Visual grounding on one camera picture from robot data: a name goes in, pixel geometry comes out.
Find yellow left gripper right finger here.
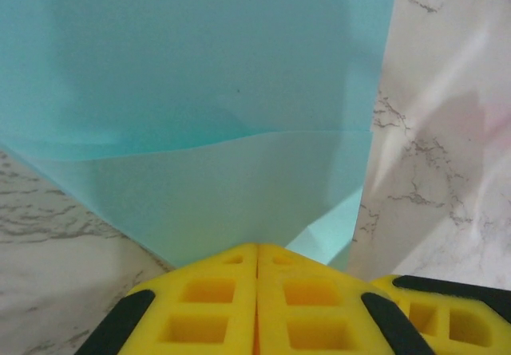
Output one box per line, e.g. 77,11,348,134
257,243,436,355

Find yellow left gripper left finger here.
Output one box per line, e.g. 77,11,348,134
75,243,259,355

